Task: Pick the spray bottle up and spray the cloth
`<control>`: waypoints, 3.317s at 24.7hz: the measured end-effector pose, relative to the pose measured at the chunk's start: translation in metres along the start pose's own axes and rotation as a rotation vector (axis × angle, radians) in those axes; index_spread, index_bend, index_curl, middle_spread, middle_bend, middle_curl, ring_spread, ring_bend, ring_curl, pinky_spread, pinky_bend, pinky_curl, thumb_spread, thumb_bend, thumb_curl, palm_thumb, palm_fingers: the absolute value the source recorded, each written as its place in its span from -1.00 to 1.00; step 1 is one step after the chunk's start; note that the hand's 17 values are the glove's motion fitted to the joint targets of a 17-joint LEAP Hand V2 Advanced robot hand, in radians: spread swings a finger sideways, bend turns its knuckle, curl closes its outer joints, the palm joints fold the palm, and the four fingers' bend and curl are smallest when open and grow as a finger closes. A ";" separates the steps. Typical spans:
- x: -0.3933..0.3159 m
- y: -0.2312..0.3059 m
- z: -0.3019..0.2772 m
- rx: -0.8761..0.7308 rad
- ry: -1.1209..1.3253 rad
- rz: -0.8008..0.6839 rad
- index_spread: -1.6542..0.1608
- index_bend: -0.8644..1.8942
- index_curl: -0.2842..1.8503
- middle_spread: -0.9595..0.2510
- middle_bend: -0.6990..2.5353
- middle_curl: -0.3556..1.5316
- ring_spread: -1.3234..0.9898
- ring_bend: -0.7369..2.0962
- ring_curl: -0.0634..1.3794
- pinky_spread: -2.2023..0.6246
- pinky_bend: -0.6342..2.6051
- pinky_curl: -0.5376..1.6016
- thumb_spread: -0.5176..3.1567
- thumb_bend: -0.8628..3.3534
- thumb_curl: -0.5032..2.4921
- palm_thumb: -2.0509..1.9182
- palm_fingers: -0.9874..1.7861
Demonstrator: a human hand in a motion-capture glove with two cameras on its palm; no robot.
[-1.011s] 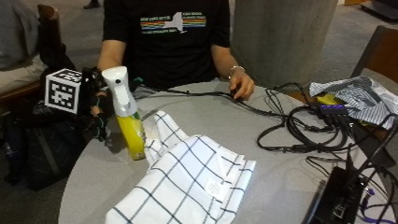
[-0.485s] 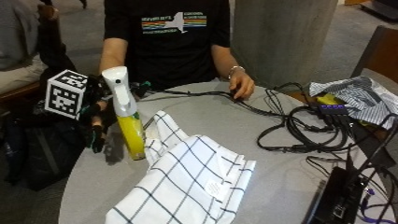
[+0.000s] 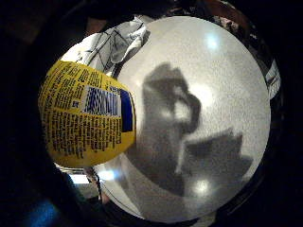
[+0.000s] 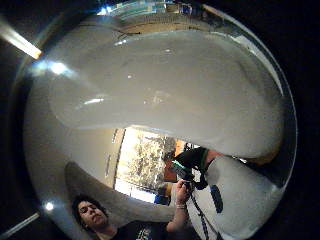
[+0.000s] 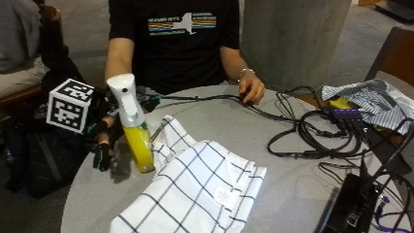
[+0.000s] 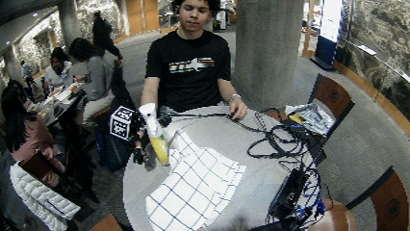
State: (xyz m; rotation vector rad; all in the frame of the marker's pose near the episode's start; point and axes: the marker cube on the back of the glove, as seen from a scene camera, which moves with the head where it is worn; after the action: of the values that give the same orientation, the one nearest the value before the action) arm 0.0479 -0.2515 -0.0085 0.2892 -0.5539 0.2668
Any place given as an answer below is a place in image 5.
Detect black backpack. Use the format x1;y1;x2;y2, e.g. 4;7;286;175
4;122;95;200

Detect yellow spray bottle white head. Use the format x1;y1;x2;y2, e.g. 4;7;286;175
105;73;157;174

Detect white marker cube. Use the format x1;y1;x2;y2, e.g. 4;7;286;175
46;78;96;134

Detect grey concrete pillar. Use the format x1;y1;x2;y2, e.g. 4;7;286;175
240;0;354;93

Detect yellow object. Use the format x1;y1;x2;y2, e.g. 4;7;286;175
329;96;356;111

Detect black hub with blue ports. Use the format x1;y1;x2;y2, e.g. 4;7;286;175
329;108;365;121

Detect white checked cloth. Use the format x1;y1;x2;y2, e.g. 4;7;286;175
109;115;268;233

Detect the person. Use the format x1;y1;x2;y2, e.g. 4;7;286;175
104;0;268;105

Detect striped grey white shirt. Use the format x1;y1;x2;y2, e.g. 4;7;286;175
321;78;414;136

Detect brown wooden chair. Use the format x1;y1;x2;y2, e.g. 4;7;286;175
364;26;414;88

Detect black electronic box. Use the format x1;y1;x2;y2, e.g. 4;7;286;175
316;173;388;233

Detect long black cable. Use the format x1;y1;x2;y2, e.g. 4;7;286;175
148;92;302;124

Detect silver bracelet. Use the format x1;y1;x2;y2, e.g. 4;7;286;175
236;67;257;83

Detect black glove cable connector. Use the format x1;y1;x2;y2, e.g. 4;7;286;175
141;94;164;114

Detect coiled black cables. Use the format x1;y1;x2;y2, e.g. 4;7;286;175
265;84;373;160

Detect thin black cable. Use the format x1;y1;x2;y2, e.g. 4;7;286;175
317;116;414;233

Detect purple cable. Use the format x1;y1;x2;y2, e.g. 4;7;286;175
373;194;413;233

